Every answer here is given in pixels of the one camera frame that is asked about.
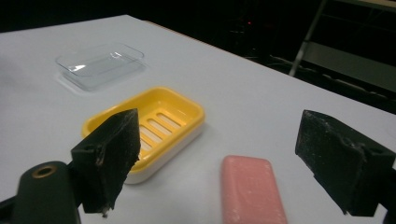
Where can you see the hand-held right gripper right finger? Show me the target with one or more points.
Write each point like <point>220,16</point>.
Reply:
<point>336,158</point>

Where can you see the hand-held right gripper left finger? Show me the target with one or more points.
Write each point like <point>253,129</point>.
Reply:
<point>106,155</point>

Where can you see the yellow soap dish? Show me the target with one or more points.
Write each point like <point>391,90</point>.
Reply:
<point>169,124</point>

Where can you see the pink soap bar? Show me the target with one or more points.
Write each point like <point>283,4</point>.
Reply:
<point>250,189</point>

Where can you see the clear plastic lid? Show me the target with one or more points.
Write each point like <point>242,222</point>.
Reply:
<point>101,65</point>

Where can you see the metal stand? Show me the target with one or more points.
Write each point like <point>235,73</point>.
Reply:
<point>342,53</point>

